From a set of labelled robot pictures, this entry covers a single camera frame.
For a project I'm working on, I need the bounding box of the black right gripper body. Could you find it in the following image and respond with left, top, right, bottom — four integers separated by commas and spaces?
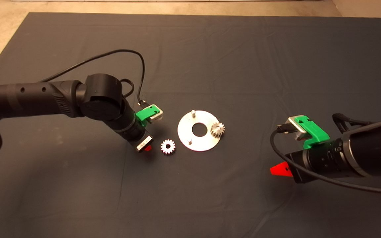
285, 140, 346, 184

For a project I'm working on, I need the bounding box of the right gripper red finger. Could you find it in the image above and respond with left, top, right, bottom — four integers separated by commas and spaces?
270, 161, 293, 177

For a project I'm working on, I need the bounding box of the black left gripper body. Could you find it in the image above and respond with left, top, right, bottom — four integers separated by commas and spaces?
119, 122, 153, 152

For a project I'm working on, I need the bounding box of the small steel planetary gear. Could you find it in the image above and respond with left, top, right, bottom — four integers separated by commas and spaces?
160, 139, 176, 155
210, 122, 226, 139

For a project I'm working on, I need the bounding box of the round metal carrier plate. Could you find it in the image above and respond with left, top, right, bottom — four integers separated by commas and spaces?
177, 110, 222, 152

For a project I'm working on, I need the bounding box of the dark grey table cloth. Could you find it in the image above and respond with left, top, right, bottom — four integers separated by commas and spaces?
0, 13, 381, 238

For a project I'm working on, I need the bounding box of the green left camera mount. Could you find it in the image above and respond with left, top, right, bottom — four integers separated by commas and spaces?
135, 104, 159, 125

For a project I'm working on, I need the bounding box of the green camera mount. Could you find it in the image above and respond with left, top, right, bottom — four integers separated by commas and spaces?
293, 115, 330, 149
135, 104, 159, 125

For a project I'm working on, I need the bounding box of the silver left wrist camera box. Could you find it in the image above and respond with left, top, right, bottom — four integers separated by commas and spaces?
149, 105, 164, 123

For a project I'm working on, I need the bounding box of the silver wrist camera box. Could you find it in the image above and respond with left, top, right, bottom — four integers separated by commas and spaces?
149, 105, 164, 123
286, 116, 308, 141

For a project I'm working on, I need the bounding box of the green right camera mount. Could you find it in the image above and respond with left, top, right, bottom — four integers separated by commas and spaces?
293, 115, 330, 149

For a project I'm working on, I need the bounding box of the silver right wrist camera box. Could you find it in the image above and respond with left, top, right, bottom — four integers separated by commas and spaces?
286, 116, 308, 141

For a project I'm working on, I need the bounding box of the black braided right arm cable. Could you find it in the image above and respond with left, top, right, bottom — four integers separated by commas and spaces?
333, 113, 374, 134

